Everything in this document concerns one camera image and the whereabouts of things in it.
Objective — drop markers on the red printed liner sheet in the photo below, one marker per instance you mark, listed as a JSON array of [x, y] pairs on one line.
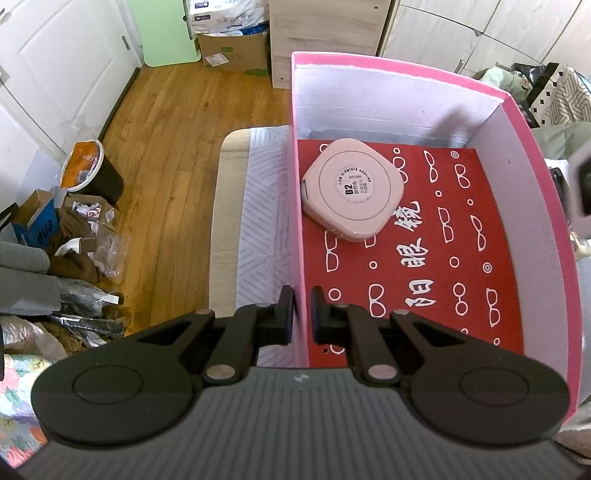
[[415, 258]]

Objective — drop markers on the light wardrobe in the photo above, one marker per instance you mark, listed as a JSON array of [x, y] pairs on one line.
[[461, 27]]

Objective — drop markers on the floral blanket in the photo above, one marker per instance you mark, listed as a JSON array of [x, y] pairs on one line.
[[18, 401]]

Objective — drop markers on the trash bin with orange bag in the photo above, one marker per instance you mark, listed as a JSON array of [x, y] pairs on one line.
[[99, 177]]

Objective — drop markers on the white door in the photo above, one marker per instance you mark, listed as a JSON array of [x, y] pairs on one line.
[[60, 60]]

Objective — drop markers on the grey cloth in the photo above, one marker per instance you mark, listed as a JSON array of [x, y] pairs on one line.
[[23, 281]]

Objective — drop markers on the pink square case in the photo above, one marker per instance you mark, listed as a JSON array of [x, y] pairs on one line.
[[353, 184]]

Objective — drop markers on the patterned tote bag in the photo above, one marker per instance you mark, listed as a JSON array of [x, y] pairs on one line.
[[561, 97]]

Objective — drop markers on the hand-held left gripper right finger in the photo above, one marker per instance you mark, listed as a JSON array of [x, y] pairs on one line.
[[317, 321]]

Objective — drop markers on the small box of crumpled paper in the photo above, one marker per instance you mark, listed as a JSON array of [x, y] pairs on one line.
[[92, 210]]

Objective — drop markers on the beige mattress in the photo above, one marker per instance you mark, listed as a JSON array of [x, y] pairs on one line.
[[226, 207]]

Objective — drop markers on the white paper packs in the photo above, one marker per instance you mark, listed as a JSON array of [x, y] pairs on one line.
[[226, 14]]

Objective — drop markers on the clear plastic bag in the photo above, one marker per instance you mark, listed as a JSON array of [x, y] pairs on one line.
[[113, 251]]

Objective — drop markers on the brown cardboard box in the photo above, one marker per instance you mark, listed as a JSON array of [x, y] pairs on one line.
[[240, 50]]

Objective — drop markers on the green board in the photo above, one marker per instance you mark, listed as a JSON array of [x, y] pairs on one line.
[[157, 27]]

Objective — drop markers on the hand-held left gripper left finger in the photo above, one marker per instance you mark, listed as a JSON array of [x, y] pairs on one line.
[[288, 318]]

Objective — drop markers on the wooden shelf cabinet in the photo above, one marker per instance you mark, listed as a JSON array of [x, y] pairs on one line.
[[323, 27]]

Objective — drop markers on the black plastic bags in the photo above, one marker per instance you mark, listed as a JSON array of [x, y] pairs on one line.
[[87, 318]]

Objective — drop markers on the blue cardboard box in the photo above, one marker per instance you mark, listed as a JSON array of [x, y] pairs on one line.
[[39, 226]]

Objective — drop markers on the pink cardboard box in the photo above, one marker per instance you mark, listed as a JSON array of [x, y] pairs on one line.
[[531, 184]]

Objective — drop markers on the grey patterned bed sheet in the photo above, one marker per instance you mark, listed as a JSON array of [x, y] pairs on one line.
[[268, 207]]

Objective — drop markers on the paper label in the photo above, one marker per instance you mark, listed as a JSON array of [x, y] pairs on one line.
[[215, 60]]

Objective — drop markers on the pale green clothes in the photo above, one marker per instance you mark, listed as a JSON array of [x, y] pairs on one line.
[[501, 81]]

